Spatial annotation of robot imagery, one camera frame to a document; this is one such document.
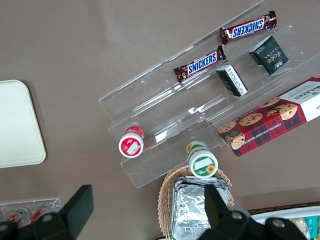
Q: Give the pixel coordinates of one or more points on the red tartan cookie box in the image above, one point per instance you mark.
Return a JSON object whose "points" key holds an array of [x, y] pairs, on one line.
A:
{"points": [[265, 125]]}

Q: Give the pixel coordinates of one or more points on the white rectangular snack tray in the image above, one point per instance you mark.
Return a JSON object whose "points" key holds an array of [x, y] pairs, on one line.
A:
{"points": [[275, 212]]}

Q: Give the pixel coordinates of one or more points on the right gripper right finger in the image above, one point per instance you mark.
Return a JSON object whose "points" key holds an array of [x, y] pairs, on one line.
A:
{"points": [[235, 227]]}

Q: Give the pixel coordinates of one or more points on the clear acrylic stepped shelf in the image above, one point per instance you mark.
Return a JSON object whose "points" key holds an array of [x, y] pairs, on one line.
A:
{"points": [[155, 107]]}

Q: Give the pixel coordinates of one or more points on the red lid cup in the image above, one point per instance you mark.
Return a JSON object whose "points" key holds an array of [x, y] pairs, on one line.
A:
{"points": [[131, 146]]}

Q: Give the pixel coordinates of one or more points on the teal snack pack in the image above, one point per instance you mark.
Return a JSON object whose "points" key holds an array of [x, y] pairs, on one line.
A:
{"points": [[312, 227]]}

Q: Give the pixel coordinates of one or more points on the black box with white label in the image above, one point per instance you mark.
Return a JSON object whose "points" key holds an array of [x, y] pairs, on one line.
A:
{"points": [[231, 80]]}

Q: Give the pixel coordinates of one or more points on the cream plastic tray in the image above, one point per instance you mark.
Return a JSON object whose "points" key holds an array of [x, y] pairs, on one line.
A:
{"points": [[20, 125]]}

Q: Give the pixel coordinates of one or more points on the Snickers bar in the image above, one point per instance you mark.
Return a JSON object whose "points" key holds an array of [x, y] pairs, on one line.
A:
{"points": [[201, 63], [247, 28]]}

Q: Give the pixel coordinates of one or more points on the light oval wicker basket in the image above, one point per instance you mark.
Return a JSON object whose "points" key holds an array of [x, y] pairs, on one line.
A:
{"points": [[165, 205]]}

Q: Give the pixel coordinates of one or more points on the stack of foil containers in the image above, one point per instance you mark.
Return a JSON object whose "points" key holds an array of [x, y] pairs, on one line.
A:
{"points": [[190, 210]]}

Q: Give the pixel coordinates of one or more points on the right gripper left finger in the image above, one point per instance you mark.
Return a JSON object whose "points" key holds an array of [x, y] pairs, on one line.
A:
{"points": [[50, 226]]}

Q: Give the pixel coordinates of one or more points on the clear acrylic bottle rack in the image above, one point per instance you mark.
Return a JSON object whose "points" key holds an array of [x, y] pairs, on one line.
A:
{"points": [[30, 202]]}

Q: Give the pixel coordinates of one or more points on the black box with gold print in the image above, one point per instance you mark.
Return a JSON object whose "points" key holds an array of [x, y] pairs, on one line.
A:
{"points": [[270, 55]]}

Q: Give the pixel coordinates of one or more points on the clear bag of puffed snacks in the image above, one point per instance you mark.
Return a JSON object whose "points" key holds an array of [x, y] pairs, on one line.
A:
{"points": [[298, 226]]}

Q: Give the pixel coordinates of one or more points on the green lid cup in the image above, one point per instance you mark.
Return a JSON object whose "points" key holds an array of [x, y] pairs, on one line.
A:
{"points": [[203, 165]]}

